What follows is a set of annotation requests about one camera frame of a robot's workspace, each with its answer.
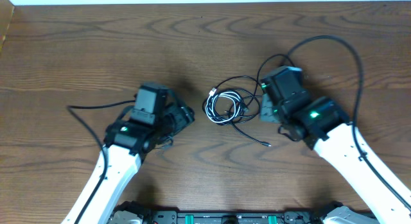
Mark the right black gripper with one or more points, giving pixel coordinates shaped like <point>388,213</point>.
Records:
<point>266,114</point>

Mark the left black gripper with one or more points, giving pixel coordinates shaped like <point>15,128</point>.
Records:
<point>184,115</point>

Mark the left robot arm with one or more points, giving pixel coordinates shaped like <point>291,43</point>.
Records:
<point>154,117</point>

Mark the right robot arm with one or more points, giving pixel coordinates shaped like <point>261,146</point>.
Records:
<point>326,129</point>

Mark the wooden board at left edge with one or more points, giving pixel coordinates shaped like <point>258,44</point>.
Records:
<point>6,14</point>

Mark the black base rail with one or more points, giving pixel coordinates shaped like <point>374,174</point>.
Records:
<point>132,212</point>

